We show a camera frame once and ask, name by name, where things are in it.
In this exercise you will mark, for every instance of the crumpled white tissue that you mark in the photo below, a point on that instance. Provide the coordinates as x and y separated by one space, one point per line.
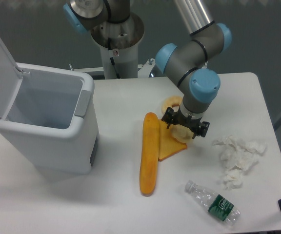
238 157

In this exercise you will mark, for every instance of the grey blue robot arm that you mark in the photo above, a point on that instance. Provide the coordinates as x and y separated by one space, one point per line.
183 65

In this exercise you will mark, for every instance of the ring doughnut bread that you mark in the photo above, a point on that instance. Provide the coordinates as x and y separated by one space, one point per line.
173 102

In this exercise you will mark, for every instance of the white trash bin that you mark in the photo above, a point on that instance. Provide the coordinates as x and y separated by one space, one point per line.
52 119

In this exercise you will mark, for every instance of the long orange baguette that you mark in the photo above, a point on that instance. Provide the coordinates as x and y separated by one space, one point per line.
150 153

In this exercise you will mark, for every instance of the round cream bread roll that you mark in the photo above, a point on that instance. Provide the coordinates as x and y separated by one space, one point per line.
181 133

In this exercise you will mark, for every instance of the clear plastic water bottle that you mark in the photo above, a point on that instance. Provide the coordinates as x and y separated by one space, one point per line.
214 203

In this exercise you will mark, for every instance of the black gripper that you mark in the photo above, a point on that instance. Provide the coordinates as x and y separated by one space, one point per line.
172 117

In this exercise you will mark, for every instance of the triangular toast slice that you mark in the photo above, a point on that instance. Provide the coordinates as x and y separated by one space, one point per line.
169 146

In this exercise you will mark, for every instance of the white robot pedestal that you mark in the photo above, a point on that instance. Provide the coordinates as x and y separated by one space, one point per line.
118 44

